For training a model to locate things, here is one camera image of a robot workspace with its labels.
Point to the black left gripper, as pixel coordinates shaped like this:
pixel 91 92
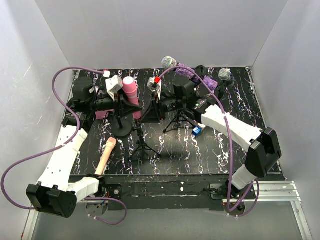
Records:
pixel 125 108

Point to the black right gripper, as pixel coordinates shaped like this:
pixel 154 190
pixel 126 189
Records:
pixel 152 114

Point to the black round-base mic stand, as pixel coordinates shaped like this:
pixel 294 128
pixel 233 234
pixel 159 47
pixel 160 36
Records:
pixel 120 127

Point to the pink toy microphone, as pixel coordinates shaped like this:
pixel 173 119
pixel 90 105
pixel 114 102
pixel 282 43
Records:
pixel 130 89

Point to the black tripod mic stand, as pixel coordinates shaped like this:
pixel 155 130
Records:
pixel 142 145

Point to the peach toy microphone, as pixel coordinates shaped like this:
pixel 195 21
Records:
pixel 109 147

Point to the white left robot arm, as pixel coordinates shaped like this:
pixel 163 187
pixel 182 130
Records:
pixel 53 194

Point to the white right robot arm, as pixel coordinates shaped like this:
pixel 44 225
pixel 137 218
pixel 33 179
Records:
pixel 262 147

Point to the purple glitter microphone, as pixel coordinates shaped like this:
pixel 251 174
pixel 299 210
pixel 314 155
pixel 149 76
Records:
pixel 184 71

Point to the small black round-base stand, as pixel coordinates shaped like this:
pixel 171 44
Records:
pixel 221 89

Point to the small silver-head microphone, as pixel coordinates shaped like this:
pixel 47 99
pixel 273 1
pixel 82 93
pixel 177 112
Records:
pixel 225 75

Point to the pink box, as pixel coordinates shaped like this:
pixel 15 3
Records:
pixel 101 114

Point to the blue and white connector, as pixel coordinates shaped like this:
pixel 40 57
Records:
pixel 197 130

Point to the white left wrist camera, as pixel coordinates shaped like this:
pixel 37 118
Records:
pixel 113 85

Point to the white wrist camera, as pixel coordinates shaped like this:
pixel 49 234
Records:
pixel 113 85
pixel 155 85

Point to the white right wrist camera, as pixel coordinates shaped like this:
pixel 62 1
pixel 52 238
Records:
pixel 155 85

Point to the aluminium rail frame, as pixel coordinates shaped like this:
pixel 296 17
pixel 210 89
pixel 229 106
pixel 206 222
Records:
pixel 191 192

